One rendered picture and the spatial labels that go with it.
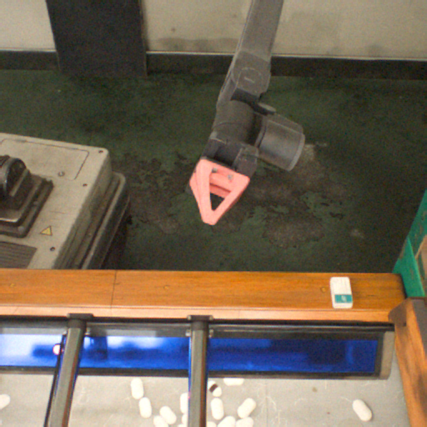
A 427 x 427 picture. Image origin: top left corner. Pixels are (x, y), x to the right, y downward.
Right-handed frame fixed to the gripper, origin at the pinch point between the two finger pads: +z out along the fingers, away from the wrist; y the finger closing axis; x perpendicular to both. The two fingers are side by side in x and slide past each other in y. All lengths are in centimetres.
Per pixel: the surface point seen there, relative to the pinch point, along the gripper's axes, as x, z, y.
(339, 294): -34, -20, 32
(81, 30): 61, -184, 121
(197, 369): -4.2, 16.2, 6.9
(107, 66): 46, -184, 136
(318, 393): -34, -1, 37
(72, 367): 9.1, 18.6, 11.7
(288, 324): -13.6, 7.8, 4.5
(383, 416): -45, 1, 33
